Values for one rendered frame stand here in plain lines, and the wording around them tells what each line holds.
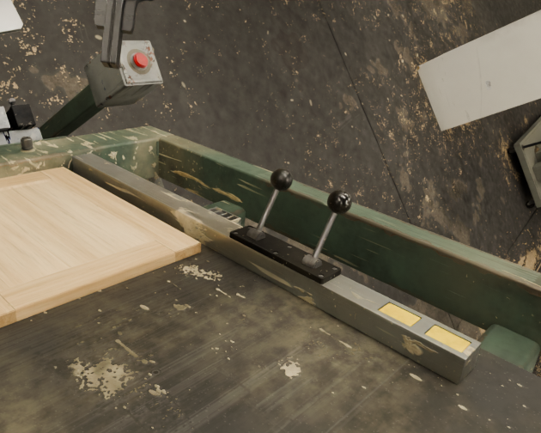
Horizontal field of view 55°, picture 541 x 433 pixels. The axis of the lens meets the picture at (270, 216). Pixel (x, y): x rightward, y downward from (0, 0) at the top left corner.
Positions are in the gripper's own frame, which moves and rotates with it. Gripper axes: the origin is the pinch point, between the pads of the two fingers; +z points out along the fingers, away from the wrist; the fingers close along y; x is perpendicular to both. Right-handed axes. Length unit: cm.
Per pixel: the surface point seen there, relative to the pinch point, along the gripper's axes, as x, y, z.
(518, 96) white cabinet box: 300, 254, -72
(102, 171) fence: 60, -8, 16
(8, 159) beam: 63, -27, 16
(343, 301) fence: 12.1, 33.3, 28.7
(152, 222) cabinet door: 40.1, 4.8, 23.8
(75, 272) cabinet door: 23.1, -4.9, 30.6
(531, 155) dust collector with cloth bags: 417, 360, -45
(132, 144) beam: 79, -4, 9
